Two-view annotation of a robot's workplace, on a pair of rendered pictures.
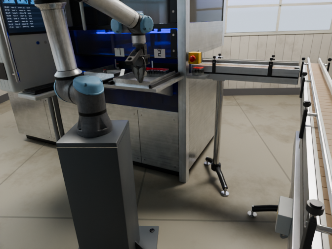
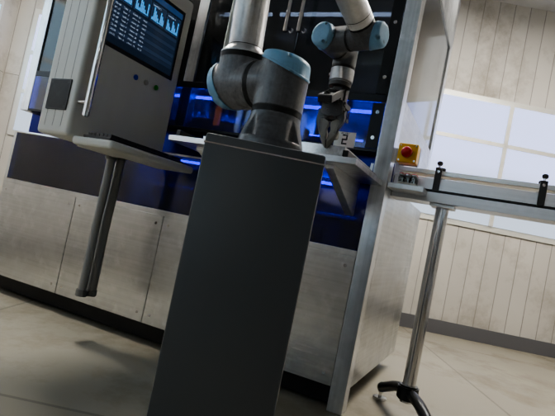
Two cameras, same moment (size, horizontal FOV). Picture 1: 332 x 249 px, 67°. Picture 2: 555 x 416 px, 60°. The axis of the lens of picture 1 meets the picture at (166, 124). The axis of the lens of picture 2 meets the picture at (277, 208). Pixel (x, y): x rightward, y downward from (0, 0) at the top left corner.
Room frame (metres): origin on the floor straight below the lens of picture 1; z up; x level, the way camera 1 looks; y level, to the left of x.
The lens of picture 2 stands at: (-0.09, 0.32, 0.62)
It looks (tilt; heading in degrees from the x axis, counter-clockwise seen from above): 2 degrees up; 357
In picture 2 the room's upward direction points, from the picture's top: 12 degrees clockwise
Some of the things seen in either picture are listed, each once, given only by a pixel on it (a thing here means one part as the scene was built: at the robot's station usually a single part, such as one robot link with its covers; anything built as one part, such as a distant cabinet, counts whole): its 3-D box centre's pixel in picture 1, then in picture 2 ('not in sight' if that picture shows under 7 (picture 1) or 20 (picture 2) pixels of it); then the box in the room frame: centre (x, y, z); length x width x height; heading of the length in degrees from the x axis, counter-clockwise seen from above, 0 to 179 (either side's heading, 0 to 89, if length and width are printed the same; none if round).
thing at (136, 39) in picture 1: (138, 39); (340, 77); (1.42, 0.13, 1.14); 0.08 x 0.08 x 0.05
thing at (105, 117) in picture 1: (94, 119); (272, 131); (1.01, 0.31, 0.84); 0.15 x 0.15 x 0.10
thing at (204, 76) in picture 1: (199, 75); (408, 190); (1.72, -0.24, 0.87); 0.14 x 0.13 x 0.02; 153
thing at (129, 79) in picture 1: (145, 76); (322, 158); (1.60, 0.12, 0.90); 0.34 x 0.26 x 0.04; 153
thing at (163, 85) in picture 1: (128, 78); (282, 163); (1.72, 0.25, 0.87); 0.70 x 0.48 x 0.02; 63
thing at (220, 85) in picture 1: (218, 127); (424, 302); (1.76, -0.40, 0.46); 0.09 x 0.09 x 0.77; 63
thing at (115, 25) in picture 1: (125, 24); (334, 40); (1.33, 0.19, 1.21); 0.11 x 0.11 x 0.08; 49
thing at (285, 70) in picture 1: (242, 67); (486, 191); (1.69, -0.53, 0.92); 0.69 x 0.15 x 0.16; 63
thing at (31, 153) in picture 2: (74, 84); (155, 180); (2.17, 0.79, 0.73); 1.98 x 0.01 x 0.25; 63
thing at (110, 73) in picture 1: (113, 70); not in sight; (1.86, 0.37, 0.90); 0.34 x 0.26 x 0.04; 153
